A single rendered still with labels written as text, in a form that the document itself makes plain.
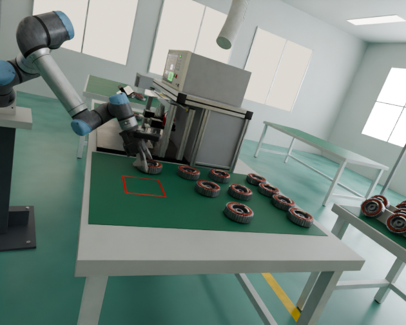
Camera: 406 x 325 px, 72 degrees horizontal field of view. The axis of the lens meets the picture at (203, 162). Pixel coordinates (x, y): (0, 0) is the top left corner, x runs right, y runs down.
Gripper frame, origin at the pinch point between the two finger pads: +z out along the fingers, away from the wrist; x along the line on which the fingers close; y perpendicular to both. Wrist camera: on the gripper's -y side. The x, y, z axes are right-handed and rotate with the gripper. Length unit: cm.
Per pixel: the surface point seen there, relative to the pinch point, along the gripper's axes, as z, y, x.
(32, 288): 40, 78, 7
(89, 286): 9, 10, 63
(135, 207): 1.7, 0.0, 37.7
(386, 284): 150, -121, -41
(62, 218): 32, 90, -58
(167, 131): -10.8, -10.2, -17.7
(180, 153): 3.2, -12.2, -20.1
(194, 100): -21.1, -28.6, -18.6
